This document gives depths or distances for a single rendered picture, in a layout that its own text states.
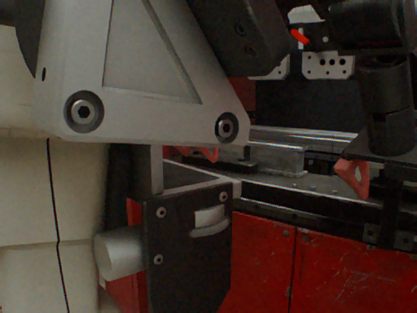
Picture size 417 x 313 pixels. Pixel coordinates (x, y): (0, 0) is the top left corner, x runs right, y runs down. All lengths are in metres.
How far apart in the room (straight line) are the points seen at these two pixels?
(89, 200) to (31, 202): 0.05
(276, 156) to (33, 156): 0.88
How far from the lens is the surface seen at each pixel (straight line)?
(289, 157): 1.07
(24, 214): 0.30
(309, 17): 1.03
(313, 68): 1.00
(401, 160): 0.40
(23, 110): 0.23
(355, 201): 0.88
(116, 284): 1.55
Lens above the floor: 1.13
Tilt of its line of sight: 10 degrees down
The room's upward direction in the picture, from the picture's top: straight up
